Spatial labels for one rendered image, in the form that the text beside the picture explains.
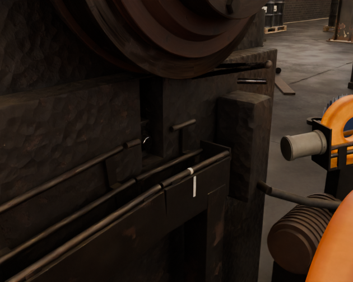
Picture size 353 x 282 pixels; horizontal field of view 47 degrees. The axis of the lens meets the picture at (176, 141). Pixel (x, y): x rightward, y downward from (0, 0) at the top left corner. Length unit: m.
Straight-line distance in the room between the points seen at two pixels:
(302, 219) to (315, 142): 0.18
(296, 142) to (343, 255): 0.71
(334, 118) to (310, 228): 0.26
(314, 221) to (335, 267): 0.70
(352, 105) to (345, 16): 8.54
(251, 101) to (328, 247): 0.61
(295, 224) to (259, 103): 0.28
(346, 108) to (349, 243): 0.75
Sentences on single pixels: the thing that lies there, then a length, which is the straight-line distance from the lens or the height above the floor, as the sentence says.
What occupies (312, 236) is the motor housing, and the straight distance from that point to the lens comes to 0.94.
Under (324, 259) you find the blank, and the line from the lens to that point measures 0.28.
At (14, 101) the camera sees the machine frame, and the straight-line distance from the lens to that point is 0.59.
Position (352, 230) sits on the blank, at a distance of 0.28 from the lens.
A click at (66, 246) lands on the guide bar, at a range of 0.58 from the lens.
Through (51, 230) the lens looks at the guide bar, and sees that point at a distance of 0.63.
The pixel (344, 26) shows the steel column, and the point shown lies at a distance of 9.55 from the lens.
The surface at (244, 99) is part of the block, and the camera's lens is 0.87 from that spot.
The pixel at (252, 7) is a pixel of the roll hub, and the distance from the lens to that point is 0.63.
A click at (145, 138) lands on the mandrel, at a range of 0.77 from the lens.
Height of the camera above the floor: 1.01
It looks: 20 degrees down
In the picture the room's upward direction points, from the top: straight up
